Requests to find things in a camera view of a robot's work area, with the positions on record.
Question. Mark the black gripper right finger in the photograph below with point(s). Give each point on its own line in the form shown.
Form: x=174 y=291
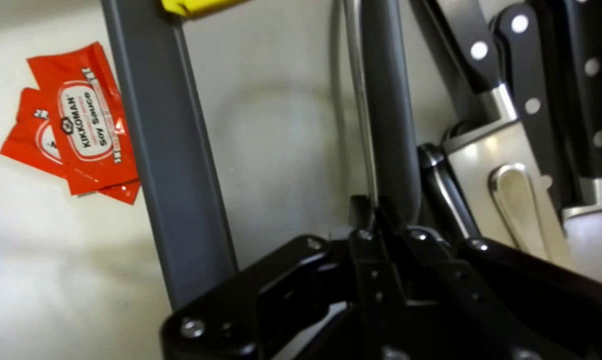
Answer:
x=487 y=320

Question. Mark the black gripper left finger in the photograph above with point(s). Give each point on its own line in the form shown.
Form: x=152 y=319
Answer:
x=377 y=285

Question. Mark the dark grey cutlery tray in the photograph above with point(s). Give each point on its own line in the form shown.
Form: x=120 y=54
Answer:
x=174 y=153

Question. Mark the yellow object in drawer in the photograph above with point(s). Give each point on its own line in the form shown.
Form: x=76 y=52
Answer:
x=197 y=8

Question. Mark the red sauce packets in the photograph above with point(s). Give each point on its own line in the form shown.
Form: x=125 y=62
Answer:
x=73 y=124

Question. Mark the steel spoon handle in tray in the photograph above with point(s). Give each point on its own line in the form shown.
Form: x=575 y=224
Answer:
x=514 y=199

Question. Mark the black riveted knife handle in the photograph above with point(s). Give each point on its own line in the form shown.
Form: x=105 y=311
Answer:
x=546 y=59

